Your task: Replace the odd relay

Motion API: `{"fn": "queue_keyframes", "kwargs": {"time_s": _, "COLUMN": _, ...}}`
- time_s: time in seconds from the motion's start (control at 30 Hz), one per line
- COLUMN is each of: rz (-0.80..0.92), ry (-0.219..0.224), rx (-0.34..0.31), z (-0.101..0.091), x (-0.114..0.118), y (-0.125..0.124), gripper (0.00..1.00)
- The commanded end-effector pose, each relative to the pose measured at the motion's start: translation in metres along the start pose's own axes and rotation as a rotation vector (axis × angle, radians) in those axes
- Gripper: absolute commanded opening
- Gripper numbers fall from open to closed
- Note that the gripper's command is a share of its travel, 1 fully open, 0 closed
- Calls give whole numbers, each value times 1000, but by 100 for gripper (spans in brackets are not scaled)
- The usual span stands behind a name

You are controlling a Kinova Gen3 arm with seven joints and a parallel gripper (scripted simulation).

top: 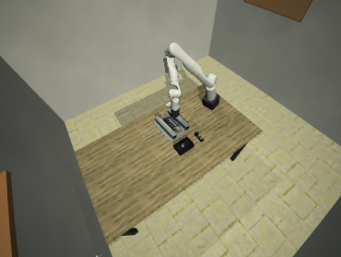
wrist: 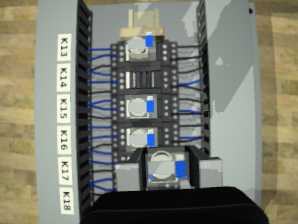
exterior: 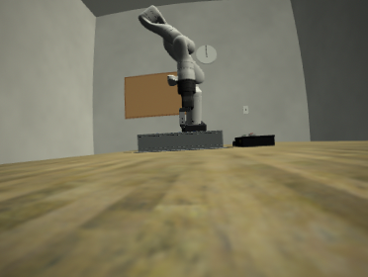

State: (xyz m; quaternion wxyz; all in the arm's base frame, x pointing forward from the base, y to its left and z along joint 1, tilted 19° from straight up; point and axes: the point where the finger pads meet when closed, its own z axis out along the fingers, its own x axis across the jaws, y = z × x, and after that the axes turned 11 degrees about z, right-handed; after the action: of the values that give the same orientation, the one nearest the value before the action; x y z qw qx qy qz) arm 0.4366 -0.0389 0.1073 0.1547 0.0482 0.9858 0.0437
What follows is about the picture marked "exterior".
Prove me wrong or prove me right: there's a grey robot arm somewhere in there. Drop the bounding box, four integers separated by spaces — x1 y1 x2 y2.
138 6 205 125

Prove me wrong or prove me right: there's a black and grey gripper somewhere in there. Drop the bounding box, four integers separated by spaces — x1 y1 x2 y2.
167 68 196 125

